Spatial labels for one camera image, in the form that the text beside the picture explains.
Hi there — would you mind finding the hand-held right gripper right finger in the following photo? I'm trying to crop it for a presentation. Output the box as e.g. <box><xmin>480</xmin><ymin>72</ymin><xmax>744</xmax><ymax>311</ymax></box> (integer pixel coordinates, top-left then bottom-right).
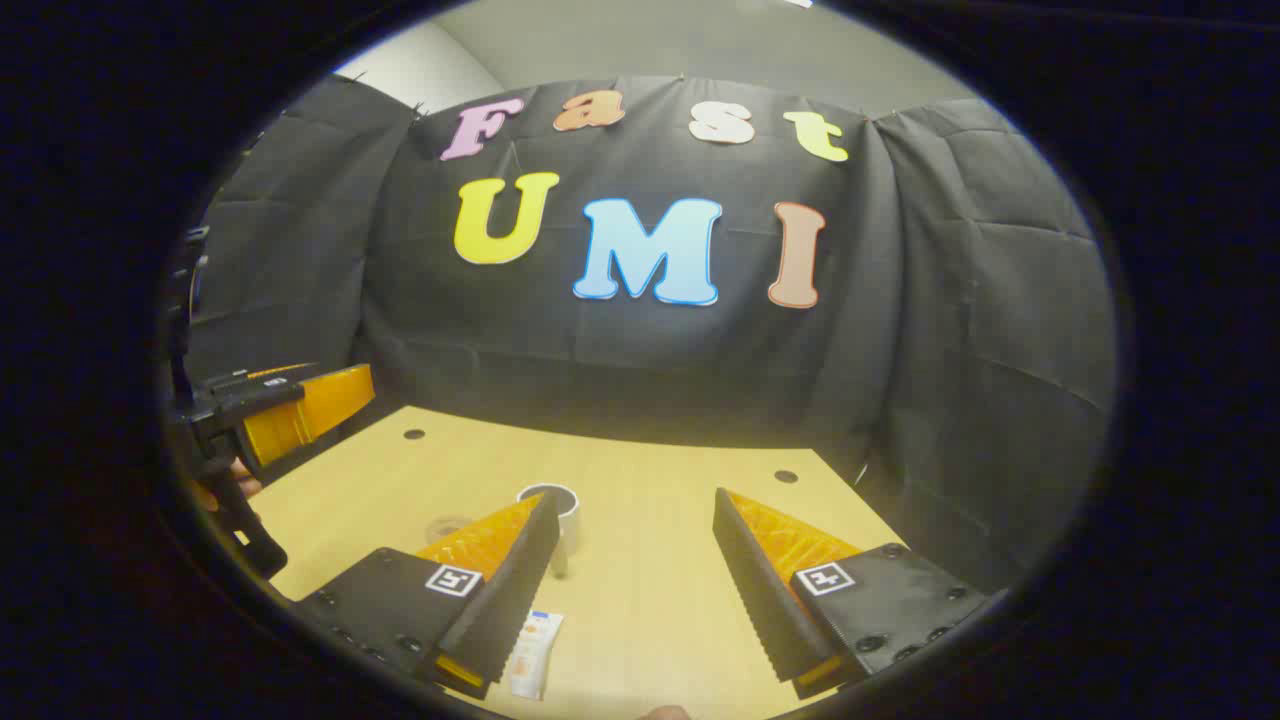
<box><xmin>712</xmin><ymin>488</ymin><xmax>991</xmax><ymax>701</ymax></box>

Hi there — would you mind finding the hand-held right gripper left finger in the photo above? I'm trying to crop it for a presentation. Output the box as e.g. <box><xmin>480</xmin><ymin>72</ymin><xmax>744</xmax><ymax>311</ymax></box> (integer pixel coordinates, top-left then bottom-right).
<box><xmin>290</xmin><ymin>492</ymin><xmax>561</xmax><ymax>701</ymax></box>

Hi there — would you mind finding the white toothpaste tube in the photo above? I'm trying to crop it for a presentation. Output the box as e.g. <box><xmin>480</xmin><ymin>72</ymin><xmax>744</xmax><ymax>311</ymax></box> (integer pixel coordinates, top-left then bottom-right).
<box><xmin>508</xmin><ymin>610</ymin><xmax>565</xmax><ymax>701</ymax></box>

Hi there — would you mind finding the white cup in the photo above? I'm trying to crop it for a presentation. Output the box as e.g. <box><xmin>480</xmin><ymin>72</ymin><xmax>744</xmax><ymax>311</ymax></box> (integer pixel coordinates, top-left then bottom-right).
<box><xmin>516</xmin><ymin>483</ymin><xmax>581</xmax><ymax>579</ymax></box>

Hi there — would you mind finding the wooden desktop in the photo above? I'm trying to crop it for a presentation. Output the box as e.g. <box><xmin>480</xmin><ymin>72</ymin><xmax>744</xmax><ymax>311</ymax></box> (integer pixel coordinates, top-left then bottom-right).
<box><xmin>240</xmin><ymin>405</ymin><xmax>906</xmax><ymax>720</ymax></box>

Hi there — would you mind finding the black backdrop cloth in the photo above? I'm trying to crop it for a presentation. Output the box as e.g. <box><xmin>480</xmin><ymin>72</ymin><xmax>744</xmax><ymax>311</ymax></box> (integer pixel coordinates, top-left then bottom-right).
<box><xmin>185</xmin><ymin>72</ymin><xmax>1119</xmax><ymax>596</ymax></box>

